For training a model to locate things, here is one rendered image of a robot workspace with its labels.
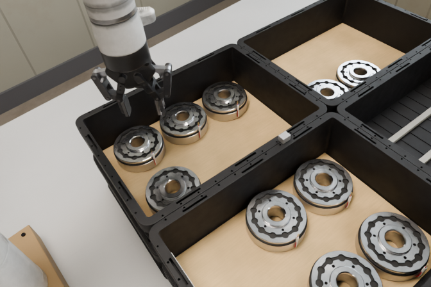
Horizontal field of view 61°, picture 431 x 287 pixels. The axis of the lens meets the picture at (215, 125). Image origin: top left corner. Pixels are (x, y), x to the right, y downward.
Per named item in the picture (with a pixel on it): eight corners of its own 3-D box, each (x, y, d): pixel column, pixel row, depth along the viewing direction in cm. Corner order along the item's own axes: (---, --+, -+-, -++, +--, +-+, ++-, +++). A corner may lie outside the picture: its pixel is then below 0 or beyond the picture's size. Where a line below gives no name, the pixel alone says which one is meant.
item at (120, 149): (132, 172, 70) (131, 170, 70) (104, 145, 76) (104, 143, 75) (172, 143, 75) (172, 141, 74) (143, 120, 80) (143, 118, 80)
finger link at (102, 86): (99, 65, 62) (118, 89, 66) (90, 68, 63) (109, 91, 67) (95, 75, 60) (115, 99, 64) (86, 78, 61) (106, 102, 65)
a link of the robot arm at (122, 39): (157, 16, 62) (149, -19, 57) (147, 55, 54) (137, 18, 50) (105, 19, 63) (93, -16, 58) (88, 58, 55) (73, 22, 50)
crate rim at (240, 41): (329, 117, 70) (331, 108, 68) (233, 49, 87) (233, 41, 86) (449, 38, 84) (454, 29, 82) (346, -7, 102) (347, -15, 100)
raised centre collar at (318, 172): (325, 197, 63) (326, 195, 62) (303, 180, 66) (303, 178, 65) (343, 181, 65) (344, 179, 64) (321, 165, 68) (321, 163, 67)
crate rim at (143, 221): (147, 237, 55) (143, 230, 53) (76, 127, 73) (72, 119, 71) (329, 117, 70) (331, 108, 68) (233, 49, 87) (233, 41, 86)
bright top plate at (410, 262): (394, 286, 52) (395, 285, 52) (346, 231, 59) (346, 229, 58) (443, 253, 55) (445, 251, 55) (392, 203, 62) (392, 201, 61)
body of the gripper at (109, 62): (88, 54, 54) (107, 100, 61) (144, 51, 54) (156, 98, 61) (100, 27, 60) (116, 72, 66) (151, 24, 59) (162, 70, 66)
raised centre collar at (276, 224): (272, 233, 59) (273, 231, 59) (255, 211, 62) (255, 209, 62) (297, 218, 60) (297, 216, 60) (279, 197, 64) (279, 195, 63)
